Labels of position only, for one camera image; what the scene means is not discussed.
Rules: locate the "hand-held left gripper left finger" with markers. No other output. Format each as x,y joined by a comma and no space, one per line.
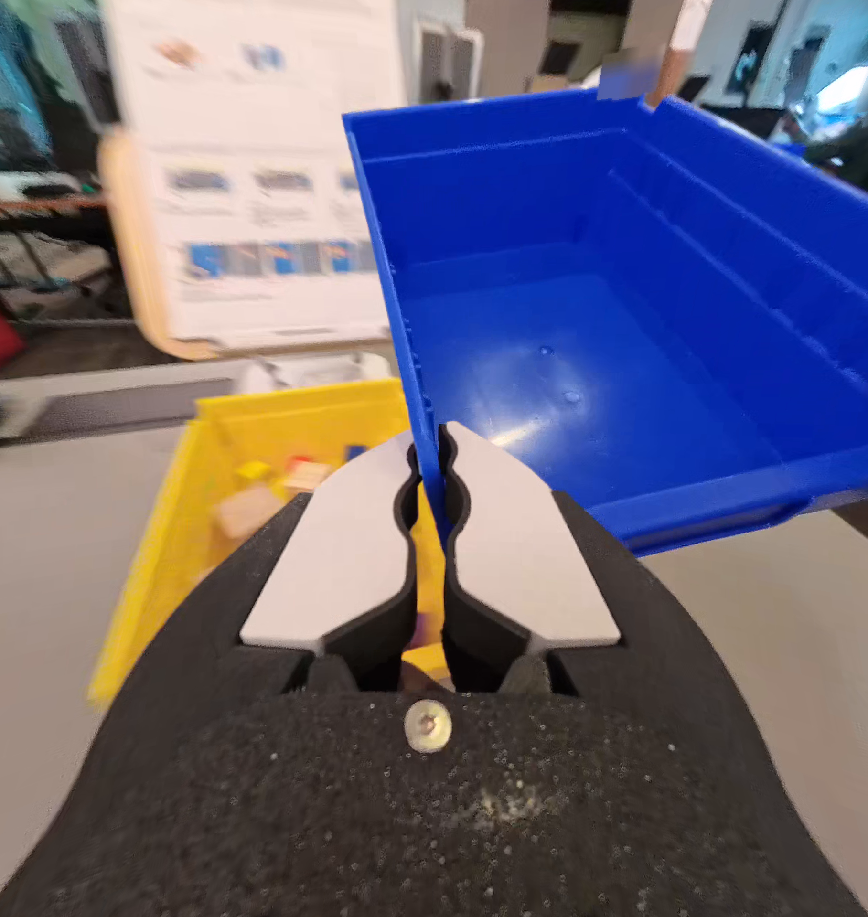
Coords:
326,566

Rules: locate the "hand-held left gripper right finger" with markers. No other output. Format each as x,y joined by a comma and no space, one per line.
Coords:
527,566

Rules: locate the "small red cube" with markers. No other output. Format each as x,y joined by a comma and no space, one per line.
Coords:
301,461

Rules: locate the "small purple cube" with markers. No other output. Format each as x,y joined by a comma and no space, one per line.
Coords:
423,627

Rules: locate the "small blue cube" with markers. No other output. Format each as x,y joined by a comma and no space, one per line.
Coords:
355,453

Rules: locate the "small yellow cube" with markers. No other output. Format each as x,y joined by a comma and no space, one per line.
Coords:
253,471
426,657

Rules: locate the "yellow plastic bin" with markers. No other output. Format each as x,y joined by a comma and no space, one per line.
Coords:
154,559

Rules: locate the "blue plastic bin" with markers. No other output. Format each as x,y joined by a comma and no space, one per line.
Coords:
620,286

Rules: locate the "white desk stand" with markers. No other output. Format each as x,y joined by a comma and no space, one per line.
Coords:
312,372

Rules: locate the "beige wooden board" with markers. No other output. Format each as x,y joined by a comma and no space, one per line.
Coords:
129,286

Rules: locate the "white paper sheet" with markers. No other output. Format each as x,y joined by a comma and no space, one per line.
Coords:
262,129

